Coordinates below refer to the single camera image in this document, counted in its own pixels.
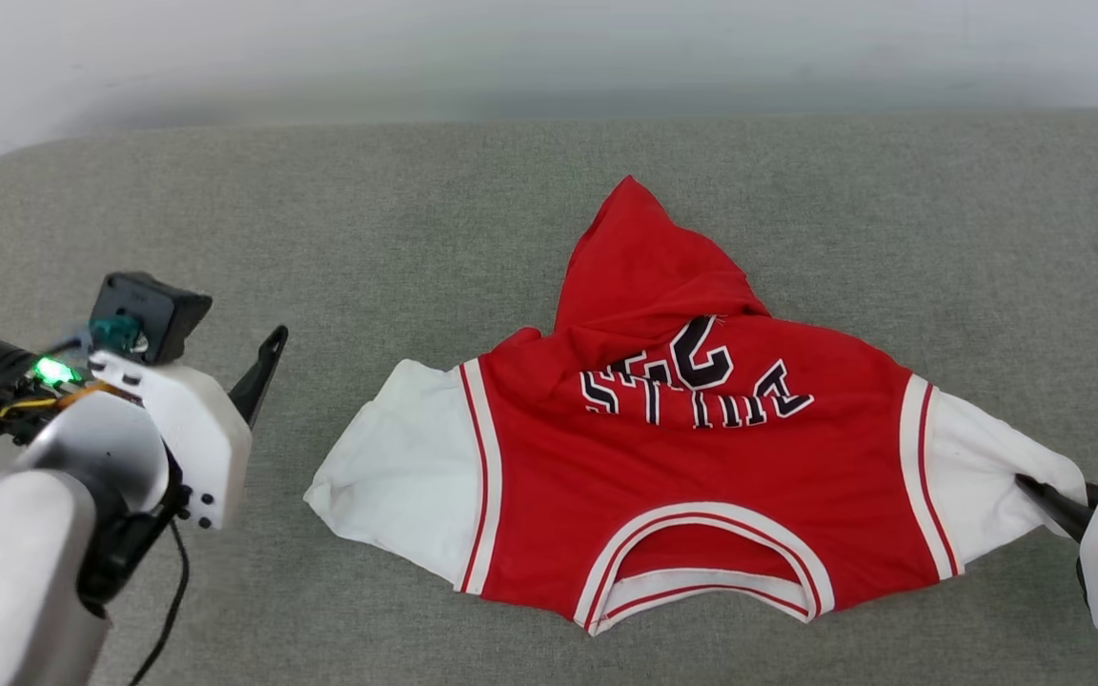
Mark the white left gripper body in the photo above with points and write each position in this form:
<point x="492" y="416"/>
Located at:
<point x="192" y="429"/>

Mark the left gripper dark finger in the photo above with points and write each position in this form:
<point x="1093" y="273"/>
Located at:
<point x="261" y="376"/>

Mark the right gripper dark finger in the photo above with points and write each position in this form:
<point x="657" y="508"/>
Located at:
<point x="1064" y="510"/>

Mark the red and white jersey garment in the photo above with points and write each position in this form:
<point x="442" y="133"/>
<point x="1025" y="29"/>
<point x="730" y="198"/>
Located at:
<point x="701" y="457"/>

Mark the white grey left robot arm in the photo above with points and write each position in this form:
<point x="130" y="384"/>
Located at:
<point x="15" y="572"/>

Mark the teal left camera plug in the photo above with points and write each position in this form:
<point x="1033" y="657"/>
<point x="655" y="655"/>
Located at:
<point x="115" y="332"/>

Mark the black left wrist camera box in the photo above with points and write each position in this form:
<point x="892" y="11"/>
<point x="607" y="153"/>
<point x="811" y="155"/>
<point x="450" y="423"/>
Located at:
<point x="153" y="305"/>

